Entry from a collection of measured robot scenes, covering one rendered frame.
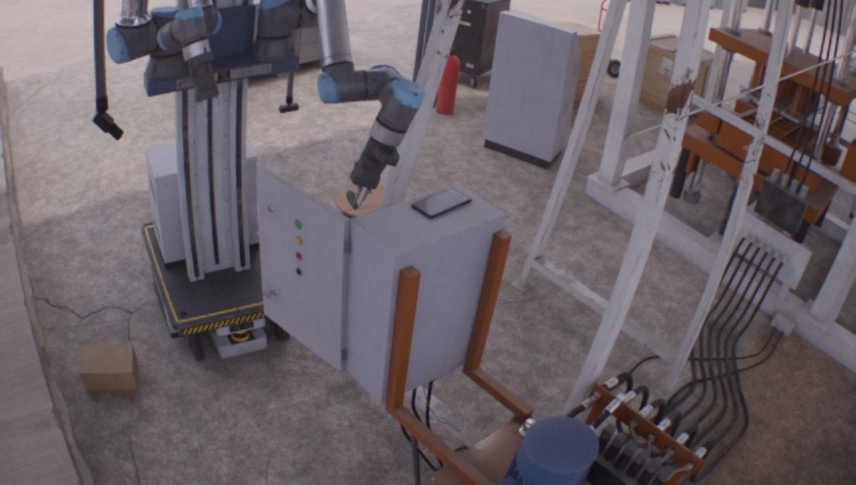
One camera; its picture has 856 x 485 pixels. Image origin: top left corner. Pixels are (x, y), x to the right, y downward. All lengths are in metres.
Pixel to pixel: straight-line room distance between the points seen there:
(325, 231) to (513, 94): 3.36
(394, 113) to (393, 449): 1.57
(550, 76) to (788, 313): 2.63
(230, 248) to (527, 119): 2.78
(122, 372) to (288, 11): 1.77
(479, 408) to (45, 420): 2.03
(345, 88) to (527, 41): 3.28
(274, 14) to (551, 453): 1.82
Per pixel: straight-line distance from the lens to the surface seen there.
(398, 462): 2.72
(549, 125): 5.02
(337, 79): 1.73
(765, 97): 2.51
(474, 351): 2.18
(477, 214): 1.90
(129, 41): 2.23
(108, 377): 2.99
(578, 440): 1.58
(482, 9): 6.32
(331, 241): 1.87
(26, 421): 2.62
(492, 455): 2.04
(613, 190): 4.73
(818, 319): 4.32
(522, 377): 3.20
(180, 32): 1.93
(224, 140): 2.83
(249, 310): 2.92
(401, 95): 1.66
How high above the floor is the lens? 2.21
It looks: 30 degrees down
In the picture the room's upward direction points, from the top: 7 degrees clockwise
